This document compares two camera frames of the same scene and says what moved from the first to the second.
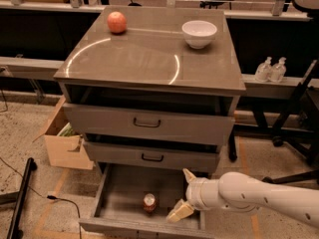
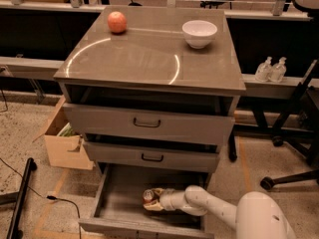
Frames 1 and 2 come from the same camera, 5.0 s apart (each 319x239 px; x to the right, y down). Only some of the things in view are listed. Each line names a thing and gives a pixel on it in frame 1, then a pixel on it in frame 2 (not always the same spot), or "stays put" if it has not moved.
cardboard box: [66, 146] stays put
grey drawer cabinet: [153, 91] stays put
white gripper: [195, 193] -> [166, 199]
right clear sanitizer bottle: [279, 71] stays put
